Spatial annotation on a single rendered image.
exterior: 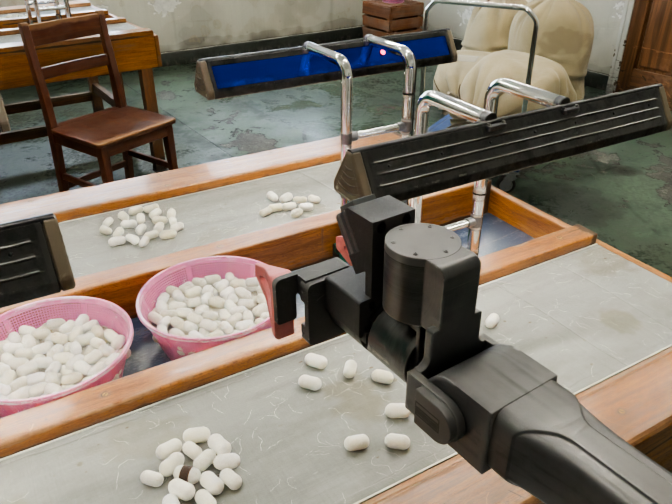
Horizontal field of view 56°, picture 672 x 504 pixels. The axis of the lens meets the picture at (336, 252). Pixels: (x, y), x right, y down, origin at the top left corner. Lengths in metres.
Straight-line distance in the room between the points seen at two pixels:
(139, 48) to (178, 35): 2.61
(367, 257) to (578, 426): 0.19
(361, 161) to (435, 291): 0.38
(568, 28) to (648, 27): 0.75
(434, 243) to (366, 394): 0.53
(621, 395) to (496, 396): 0.58
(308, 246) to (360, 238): 0.87
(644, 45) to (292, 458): 4.75
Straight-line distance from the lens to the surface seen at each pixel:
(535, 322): 1.16
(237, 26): 6.35
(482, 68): 3.72
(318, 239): 1.38
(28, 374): 1.13
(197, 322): 1.14
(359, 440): 0.88
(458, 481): 0.84
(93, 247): 1.43
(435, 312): 0.46
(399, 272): 0.46
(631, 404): 1.01
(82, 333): 1.18
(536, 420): 0.44
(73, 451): 0.96
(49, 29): 3.16
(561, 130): 1.03
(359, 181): 0.80
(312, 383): 0.96
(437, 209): 1.55
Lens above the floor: 1.40
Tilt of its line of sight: 30 degrees down
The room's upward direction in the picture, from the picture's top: straight up
